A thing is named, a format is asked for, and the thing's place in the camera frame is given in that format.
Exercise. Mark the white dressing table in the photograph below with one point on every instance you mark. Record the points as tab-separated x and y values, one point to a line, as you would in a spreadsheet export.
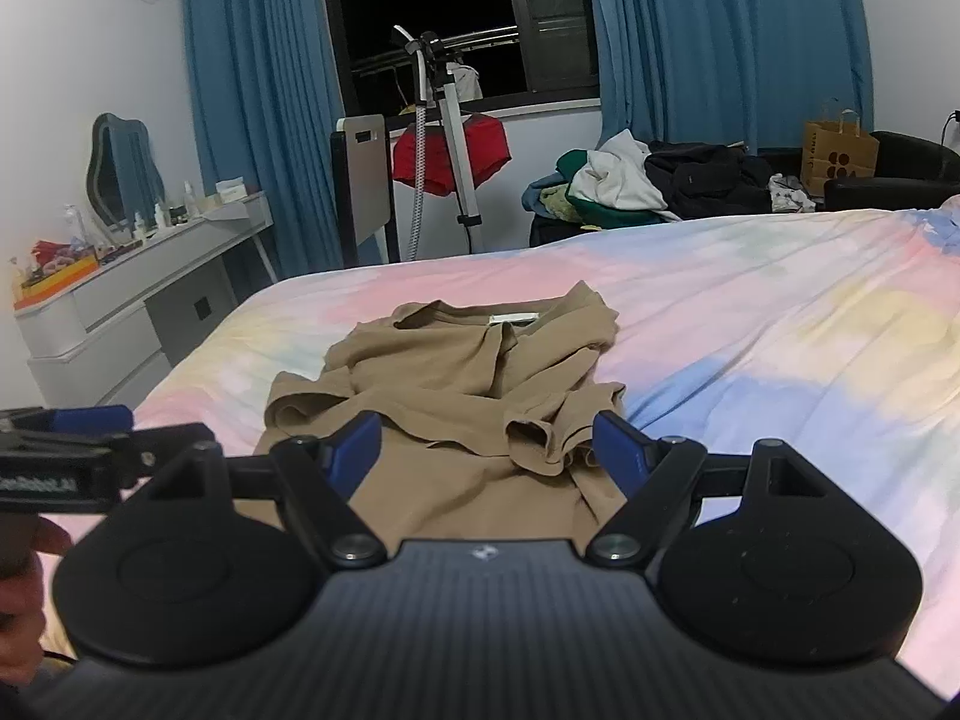
113	336

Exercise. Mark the left blue curtain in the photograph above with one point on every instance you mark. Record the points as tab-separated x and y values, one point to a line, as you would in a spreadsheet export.
265	100

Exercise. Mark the pile of clothes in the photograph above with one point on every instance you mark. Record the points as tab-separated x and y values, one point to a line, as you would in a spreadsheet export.
625	182

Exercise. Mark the blue curtain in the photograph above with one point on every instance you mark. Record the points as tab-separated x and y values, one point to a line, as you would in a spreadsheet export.
725	71
265	100

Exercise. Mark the pastel tie-dye bed cover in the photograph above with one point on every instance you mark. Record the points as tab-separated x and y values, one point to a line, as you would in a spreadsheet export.
836	332

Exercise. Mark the black sofa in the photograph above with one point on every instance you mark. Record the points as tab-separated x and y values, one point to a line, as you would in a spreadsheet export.
910	173

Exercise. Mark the tan t-shirt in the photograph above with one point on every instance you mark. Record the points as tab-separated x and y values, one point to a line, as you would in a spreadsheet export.
486	417

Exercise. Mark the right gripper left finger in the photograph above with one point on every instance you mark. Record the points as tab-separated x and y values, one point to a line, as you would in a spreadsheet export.
316	478

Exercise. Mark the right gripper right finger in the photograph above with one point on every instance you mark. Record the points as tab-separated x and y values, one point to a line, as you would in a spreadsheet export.
657	478

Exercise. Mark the brown paper bag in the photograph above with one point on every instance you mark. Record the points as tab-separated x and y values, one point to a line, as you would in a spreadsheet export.
836	149

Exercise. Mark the wavy frame mirror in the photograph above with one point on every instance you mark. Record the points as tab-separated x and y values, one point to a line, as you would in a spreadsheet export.
123	183

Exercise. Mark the person's left hand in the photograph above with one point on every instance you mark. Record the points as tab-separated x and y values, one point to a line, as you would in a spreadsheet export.
23	607

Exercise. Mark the right blue curtain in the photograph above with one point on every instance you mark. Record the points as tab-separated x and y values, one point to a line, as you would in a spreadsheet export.
725	71

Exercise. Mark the dark window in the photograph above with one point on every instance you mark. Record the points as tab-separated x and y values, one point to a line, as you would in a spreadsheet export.
524	51

